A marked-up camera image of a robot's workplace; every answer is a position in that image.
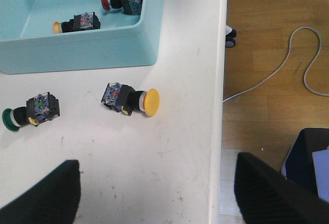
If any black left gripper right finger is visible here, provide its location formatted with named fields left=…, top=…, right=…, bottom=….
left=234, top=152, right=328, bottom=223

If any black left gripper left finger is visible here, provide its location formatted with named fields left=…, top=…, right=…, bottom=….
left=1, top=160, right=81, bottom=223

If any yellow push button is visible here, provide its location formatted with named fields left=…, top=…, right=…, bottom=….
left=52, top=12, right=101, bottom=34
left=101, top=82, right=160, bottom=117

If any red push button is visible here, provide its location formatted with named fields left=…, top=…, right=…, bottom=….
left=101, top=0, right=143, bottom=15

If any blue plastic box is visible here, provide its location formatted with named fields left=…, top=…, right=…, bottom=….
left=1, top=0, right=164, bottom=74

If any green push button rear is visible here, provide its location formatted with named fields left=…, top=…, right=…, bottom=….
left=2, top=92, right=60, bottom=132

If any yellow push button front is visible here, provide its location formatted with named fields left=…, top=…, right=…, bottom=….
left=101, top=82, right=160, bottom=117

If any table caster wheel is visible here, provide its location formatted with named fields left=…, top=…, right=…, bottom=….
left=225, top=25, right=237, bottom=48

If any white floor cable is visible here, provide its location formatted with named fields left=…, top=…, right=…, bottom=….
left=222, top=26, right=329, bottom=103

